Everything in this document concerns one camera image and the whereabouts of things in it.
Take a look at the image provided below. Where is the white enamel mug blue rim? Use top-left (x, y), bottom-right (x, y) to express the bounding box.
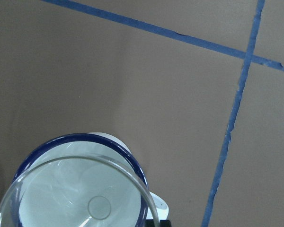
top-left (13, 132), bottom-right (172, 227)

